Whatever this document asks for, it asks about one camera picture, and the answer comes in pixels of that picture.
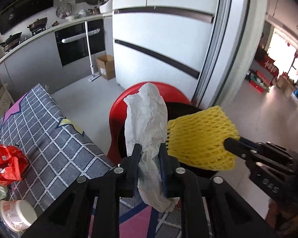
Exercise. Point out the red snack wrapper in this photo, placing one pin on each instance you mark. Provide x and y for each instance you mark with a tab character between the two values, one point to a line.
13	164

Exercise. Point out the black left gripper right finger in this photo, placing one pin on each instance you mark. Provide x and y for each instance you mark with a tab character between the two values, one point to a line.
168	166

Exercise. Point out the white stick vacuum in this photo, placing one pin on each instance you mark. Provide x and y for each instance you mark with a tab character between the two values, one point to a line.
86	35

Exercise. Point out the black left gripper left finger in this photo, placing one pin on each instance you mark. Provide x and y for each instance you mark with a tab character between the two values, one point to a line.
130	174

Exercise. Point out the grey kitchen counter cabinet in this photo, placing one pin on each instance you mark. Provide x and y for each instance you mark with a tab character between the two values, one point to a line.
37	61

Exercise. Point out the white round plastic tub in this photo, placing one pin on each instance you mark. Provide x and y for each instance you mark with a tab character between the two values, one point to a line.
18	215

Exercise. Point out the grey checked tablecloth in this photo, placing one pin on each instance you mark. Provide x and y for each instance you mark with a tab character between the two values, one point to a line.
72	186

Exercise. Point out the white refrigerator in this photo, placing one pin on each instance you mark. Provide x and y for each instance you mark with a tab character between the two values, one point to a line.
204	48

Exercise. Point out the black wok on stove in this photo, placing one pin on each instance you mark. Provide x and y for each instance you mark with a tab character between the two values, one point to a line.
12	42

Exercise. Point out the red trash bin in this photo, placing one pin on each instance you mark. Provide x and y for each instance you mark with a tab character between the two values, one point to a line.
177	105

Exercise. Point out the yellow foam fruit net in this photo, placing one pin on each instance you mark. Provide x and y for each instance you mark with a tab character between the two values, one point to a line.
197	140

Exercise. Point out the white paper tissue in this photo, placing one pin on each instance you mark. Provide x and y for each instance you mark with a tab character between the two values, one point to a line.
146	124

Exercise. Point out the brown cardboard box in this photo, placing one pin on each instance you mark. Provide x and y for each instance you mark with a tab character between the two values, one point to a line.
105	64

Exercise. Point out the black range hood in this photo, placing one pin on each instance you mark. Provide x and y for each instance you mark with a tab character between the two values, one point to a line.
16	11

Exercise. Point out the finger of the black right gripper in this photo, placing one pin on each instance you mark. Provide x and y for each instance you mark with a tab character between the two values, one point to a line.
241	148

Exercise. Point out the black built-in oven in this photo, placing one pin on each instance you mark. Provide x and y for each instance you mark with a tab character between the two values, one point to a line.
76	50

